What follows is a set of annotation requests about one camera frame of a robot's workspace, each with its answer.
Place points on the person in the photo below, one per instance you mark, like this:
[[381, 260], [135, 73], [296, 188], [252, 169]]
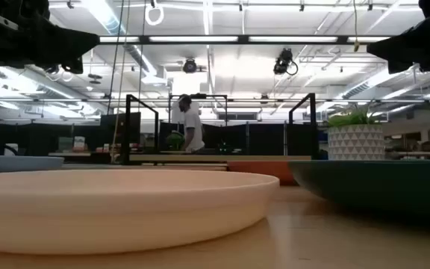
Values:
[[193, 127]]

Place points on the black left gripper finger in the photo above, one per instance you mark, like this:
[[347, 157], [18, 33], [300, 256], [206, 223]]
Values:
[[77, 50], [65, 35]]

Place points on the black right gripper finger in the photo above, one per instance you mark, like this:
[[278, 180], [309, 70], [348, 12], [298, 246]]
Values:
[[405, 37], [394, 53]]

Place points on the green bushy object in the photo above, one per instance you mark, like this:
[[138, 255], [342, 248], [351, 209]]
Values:
[[175, 141]]

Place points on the orange plate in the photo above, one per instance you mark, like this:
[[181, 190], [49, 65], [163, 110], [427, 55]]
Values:
[[260, 172]]

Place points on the round black camera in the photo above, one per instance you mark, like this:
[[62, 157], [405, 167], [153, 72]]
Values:
[[190, 66]]

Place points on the green succulent plant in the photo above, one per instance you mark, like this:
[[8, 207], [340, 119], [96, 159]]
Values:
[[349, 119]]

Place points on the blue plate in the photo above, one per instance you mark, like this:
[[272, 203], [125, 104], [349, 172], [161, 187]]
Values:
[[13, 164]]

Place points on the black partition panels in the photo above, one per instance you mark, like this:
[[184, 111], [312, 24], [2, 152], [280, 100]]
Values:
[[267, 140]]

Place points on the white patterned plant pot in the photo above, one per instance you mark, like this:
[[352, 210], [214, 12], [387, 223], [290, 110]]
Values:
[[356, 143]]

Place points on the greyish green plate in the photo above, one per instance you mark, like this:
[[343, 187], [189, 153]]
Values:
[[379, 187]]

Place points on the black bar with light strips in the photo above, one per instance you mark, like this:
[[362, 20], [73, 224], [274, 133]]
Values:
[[144, 39]]

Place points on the cream plate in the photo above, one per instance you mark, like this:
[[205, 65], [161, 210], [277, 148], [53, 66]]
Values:
[[125, 213]]

